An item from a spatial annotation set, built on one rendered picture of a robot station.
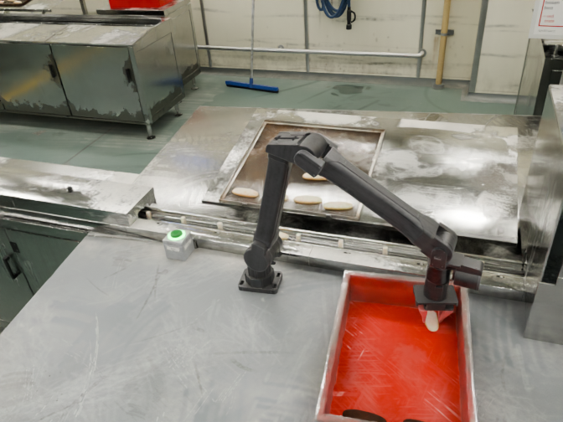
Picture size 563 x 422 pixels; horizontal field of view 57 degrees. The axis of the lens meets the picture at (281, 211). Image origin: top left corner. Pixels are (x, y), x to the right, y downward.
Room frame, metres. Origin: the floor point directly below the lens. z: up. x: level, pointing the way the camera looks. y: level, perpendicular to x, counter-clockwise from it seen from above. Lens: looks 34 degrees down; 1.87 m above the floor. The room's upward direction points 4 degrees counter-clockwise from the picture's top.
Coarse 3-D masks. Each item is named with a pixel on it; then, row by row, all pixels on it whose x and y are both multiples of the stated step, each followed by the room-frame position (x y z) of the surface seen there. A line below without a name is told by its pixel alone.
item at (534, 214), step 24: (552, 96) 1.29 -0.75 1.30; (552, 120) 1.21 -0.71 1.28; (552, 144) 1.13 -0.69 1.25; (552, 168) 1.06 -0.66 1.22; (528, 192) 1.31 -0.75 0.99; (552, 192) 1.00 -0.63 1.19; (528, 216) 1.21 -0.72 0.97; (552, 216) 0.94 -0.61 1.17; (528, 240) 1.13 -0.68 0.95; (552, 240) 0.90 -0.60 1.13; (528, 264) 1.05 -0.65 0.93; (552, 264) 1.02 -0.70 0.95; (528, 288) 0.98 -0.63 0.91; (552, 288) 0.88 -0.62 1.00; (528, 312) 0.91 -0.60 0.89; (552, 312) 0.88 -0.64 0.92; (528, 336) 0.89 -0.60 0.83; (552, 336) 0.87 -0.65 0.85
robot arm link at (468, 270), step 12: (432, 252) 0.92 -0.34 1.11; (444, 252) 0.91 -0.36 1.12; (456, 252) 0.95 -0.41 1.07; (432, 264) 0.92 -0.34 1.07; (444, 264) 0.91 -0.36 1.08; (456, 264) 0.91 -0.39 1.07; (468, 264) 0.91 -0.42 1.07; (480, 264) 0.91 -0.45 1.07; (456, 276) 0.90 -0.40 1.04; (468, 276) 0.89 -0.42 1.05; (480, 276) 0.89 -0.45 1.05; (468, 288) 0.89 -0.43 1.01
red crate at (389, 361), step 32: (352, 320) 1.00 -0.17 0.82; (384, 320) 0.99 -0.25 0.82; (416, 320) 0.98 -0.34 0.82; (448, 320) 0.97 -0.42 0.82; (352, 352) 0.89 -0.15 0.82; (384, 352) 0.88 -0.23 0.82; (416, 352) 0.87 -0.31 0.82; (448, 352) 0.86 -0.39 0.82; (352, 384) 0.79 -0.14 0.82; (384, 384) 0.78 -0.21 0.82; (416, 384) 0.78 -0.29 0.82; (448, 384) 0.77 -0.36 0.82; (384, 416) 0.70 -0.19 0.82; (416, 416) 0.69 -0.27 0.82; (448, 416) 0.69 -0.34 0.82
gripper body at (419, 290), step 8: (416, 288) 0.97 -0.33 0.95; (424, 288) 0.95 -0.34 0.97; (432, 288) 0.92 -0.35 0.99; (440, 288) 0.92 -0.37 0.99; (448, 288) 0.96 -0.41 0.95; (416, 296) 0.94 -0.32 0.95; (424, 296) 0.94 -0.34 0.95; (432, 296) 0.92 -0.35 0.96; (440, 296) 0.92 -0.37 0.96; (448, 296) 0.93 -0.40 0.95; (456, 296) 0.93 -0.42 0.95; (416, 304) 0.92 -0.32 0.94; (424, 304) 0.92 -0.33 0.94; (432, 304) 0.92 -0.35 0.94; (440, 304) 0.91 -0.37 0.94; (448, 304) 0.91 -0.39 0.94; (456, 304) 0.91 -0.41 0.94
